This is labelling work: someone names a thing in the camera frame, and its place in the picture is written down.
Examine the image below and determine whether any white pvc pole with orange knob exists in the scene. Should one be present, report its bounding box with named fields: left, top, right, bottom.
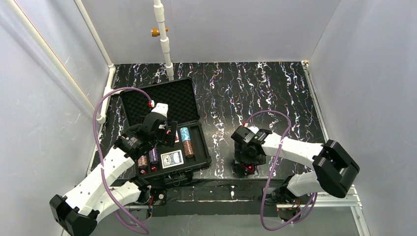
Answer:
left=153, top=0, right=174, bottom=81

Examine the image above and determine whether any white-blue chip stack in case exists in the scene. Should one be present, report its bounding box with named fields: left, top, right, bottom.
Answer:
left=138, top=155, right=148, bottom=169

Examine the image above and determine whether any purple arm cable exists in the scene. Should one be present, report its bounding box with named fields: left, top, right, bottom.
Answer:
left=92, top=87, right=155, bottom=235
left=242, top=111, right=318, bottom=231

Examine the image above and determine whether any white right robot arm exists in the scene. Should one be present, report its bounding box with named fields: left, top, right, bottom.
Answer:
left=231, top=125, right=360, bottom=202

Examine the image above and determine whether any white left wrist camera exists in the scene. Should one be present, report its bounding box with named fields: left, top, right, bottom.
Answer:
left=150, top=100, right=169, bottom=118

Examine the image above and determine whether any orange-purple chip stack in case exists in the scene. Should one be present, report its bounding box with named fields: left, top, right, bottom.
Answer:
left=148, top=147, right=159, bottom=164

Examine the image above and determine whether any brown poker chip stack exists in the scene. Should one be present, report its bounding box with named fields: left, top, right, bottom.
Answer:
left=182, top=140, right=194, bottom=158

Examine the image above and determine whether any black foam-lined poker case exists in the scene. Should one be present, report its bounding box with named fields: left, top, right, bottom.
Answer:
left=136, top=79, right=211, bottom=184

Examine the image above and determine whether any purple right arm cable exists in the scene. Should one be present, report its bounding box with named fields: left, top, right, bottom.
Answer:
left=242, top=111, right=318, bottom=231

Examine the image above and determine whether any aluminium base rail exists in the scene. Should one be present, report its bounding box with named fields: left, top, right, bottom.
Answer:
left=111, top=179, right=370, bottom=236

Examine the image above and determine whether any red triangle dealer button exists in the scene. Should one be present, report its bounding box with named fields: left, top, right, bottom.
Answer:
left=241, top=163, right=256, bottom=175

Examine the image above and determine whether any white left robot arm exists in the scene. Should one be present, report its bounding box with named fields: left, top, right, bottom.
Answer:
left=49, top=109, right=175, bottom=236

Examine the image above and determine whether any white pvc frame pipe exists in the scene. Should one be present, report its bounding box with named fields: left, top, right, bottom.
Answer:
left=6, top=0, right=116, bottom=124

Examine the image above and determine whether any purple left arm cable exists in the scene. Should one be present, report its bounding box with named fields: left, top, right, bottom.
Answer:
left=92, top=87, right=155, bottom=235

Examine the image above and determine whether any blue poker chip stack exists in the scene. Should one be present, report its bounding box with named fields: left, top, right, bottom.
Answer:
left=180, top=127, right=191, bottom=142

